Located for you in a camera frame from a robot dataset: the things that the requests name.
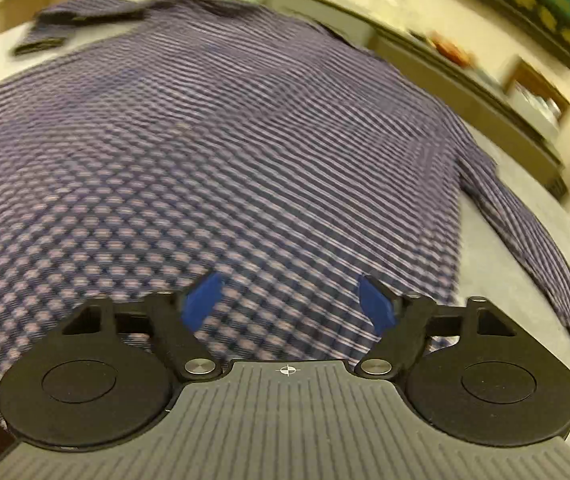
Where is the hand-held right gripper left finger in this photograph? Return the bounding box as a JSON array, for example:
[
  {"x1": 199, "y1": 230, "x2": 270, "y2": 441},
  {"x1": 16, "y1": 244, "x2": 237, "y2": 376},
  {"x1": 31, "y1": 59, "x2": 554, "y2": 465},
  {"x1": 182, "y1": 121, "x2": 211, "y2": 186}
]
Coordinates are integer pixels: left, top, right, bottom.
[{"x1": 62, "y1": 272, "x2": 225, "y2": 380}]

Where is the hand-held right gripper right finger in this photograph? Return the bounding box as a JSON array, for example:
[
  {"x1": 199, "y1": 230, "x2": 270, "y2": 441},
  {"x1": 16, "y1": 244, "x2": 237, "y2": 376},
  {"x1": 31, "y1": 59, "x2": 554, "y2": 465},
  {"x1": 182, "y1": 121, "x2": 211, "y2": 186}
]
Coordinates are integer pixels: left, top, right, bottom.
[{"x1": 355, "y1": 274, "x2": 518, "y2": 378}]

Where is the blue plaid shirt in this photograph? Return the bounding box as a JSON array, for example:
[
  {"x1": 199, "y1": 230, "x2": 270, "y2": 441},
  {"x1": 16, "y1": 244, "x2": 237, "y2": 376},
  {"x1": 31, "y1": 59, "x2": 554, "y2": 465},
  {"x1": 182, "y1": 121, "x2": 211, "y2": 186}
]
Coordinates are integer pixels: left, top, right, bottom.
[{"x1": 0, "y1": 0, "x2": 570, "y2": 406}]

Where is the grey brown sideboard cabinet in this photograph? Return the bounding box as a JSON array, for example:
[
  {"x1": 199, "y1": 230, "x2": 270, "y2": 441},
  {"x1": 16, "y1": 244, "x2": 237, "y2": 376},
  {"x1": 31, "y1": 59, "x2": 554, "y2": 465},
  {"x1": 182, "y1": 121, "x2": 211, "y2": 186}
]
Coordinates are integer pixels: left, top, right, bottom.
[{"x1": 270, "y1": 0, "x2": 568, "y2": 198}]

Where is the grey desk organizer box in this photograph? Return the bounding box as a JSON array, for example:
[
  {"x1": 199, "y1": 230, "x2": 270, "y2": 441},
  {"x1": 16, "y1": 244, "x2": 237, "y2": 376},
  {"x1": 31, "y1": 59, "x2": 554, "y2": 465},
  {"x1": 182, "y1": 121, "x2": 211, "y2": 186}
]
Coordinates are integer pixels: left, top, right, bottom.
[{"x1": 507, "y1": 80, "x2": 564, "y2": 140}]

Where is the red fruit bowl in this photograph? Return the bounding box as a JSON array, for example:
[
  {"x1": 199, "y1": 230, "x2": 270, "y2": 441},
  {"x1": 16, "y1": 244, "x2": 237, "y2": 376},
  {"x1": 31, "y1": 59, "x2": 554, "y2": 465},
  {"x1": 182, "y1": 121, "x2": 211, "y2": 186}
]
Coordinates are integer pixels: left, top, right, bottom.
[{"x1": 427, "y1": 30, "x2": 476, "y2": 67}]

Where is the brown wooden framed board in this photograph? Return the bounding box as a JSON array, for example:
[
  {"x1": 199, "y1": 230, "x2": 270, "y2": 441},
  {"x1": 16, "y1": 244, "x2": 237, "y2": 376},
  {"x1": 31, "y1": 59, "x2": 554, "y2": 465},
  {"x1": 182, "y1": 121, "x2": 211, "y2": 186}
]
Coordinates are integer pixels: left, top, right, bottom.
[{"x1": 502, "y1": 56, "x2": 570, "y2": 111}]

